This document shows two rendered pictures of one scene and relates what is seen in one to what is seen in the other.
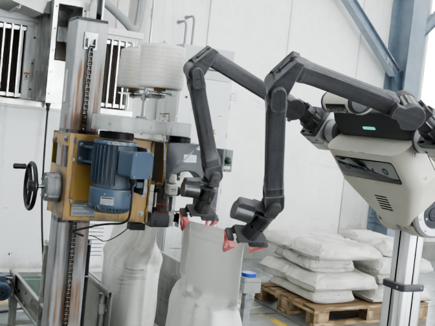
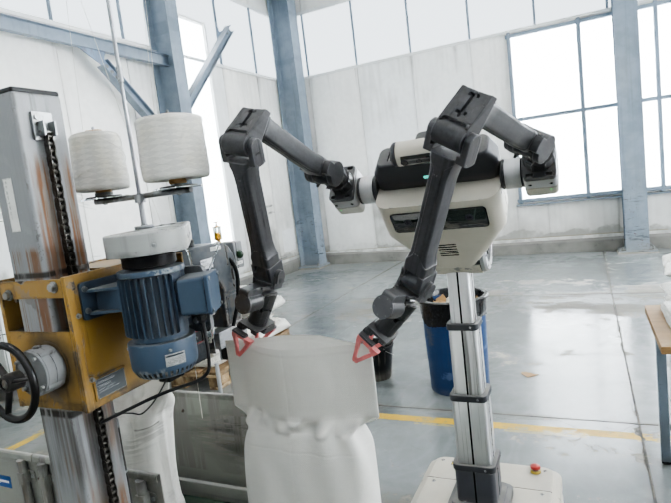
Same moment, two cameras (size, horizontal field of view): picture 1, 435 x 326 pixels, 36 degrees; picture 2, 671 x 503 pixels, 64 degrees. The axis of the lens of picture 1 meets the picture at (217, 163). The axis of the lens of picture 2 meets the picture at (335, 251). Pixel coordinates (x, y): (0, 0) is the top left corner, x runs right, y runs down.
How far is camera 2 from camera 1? 133 cm
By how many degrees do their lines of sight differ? 37
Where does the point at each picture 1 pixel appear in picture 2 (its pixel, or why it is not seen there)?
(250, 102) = not seen: hidden behind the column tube
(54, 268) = (84, 487)
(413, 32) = (182, 106)
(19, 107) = not seen: outside the picture
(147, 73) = (168, 159)
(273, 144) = (441, 212)
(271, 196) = (426, 277)
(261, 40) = not seen: hidden behind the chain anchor
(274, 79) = (460, 125)
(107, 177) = (165, 324)
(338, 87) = (505, 125)
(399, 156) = (494, 196)
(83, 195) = (104, 362)
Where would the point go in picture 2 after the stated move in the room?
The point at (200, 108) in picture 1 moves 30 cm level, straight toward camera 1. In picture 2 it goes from (255, 194) to (329, 184)
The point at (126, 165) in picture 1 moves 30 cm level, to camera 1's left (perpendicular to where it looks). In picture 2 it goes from (197, 297) to (47, 331)
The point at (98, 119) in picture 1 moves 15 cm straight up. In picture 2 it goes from (129, 244) to (117, 172)
